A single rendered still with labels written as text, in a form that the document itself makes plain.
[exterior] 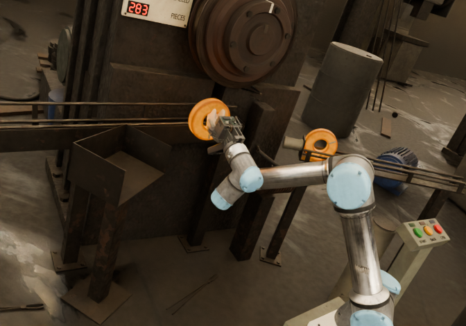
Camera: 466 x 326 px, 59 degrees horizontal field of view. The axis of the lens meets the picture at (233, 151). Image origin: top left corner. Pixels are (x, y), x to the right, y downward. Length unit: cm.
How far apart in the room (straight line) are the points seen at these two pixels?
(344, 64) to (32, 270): 338
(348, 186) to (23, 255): 141
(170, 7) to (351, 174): 94
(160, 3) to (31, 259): 119
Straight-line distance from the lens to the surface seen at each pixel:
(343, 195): 116
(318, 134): 196
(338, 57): 436
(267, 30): 162
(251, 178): 124
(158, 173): 150
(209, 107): 145
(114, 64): 166
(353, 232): 122
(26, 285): 189
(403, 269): 197
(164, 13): 166
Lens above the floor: 136
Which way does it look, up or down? 24 degrees down
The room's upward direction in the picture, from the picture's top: 19 degrees clockwise
